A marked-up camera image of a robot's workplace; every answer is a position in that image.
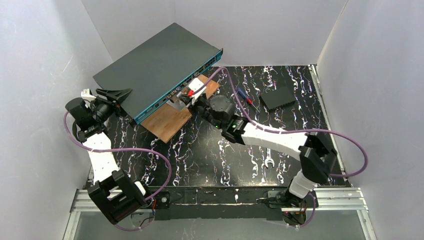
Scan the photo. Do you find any dark teal network switch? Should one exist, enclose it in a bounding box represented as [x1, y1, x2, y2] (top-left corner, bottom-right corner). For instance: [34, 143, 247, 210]
[93, 22, 223, 126]

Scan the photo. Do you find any blue red screwdriver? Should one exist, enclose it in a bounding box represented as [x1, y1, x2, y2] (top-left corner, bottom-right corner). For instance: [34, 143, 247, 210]
[236, 87, 260, 113]

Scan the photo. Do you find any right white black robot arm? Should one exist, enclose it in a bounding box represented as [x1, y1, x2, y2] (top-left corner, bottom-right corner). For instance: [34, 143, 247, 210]
[181, 94, 337, 202]

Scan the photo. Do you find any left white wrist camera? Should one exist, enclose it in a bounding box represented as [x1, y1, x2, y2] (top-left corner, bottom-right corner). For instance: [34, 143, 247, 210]
[80, 88, 97, 101]

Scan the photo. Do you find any silver open-end wrench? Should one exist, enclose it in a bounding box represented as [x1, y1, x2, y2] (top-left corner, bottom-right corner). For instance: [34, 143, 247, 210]
[264, 148, 275, 168]

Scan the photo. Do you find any small black box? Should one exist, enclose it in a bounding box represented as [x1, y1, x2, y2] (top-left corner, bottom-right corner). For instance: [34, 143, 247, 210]
[259, 86, 296, 110]

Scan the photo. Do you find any aluminium frame rail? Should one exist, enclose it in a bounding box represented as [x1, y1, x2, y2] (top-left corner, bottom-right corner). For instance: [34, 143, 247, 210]
[62, 187, 379, 240]

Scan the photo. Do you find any wooden base board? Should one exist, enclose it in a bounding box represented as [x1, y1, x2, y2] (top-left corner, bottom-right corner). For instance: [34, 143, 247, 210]
[140, 74, 221, 144]

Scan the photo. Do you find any silver metal mount bracket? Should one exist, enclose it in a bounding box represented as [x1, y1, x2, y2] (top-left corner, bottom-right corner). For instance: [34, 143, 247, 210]
[166, 93, 186, 111]

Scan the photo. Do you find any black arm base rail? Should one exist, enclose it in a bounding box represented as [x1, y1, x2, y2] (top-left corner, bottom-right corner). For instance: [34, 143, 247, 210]
[155, 186, 286, 221]

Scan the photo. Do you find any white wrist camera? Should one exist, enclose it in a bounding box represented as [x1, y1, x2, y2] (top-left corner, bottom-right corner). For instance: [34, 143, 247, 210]
[187, 77, 206, 106]
[80, 88, 97, 101]

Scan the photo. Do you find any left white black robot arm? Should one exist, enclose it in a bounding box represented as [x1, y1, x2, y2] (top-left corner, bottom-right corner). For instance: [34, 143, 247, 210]
[65, 88, 151, 225]

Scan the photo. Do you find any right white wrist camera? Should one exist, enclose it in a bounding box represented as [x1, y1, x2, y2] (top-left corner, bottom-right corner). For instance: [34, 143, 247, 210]
[187, 77, 206, 106]

